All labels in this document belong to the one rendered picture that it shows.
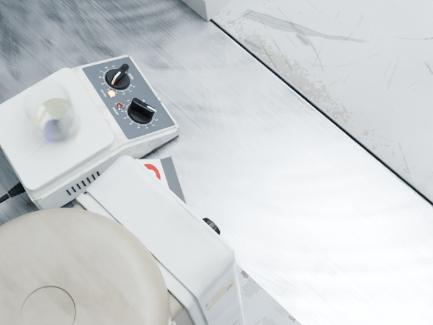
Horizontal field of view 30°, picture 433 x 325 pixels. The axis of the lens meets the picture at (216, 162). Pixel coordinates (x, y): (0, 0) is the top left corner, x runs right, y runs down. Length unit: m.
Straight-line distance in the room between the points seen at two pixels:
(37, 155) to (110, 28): 0.24
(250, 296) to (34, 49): 0.45
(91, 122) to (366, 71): 0.36
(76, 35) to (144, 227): 0.77
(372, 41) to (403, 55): 0.04
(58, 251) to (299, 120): 0.71
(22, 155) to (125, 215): 0.60
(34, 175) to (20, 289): 0.60
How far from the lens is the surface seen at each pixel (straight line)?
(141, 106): 0.99
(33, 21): 1.16
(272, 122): 1.04
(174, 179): 1.02
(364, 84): 1.07
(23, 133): 0.98
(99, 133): 0.96
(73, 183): 0.98
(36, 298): 0.36
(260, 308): 0.96
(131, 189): 0.38
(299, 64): 1.08
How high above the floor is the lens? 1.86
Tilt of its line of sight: 69 degrees down
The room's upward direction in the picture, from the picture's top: 9 degrees counter-clockwise
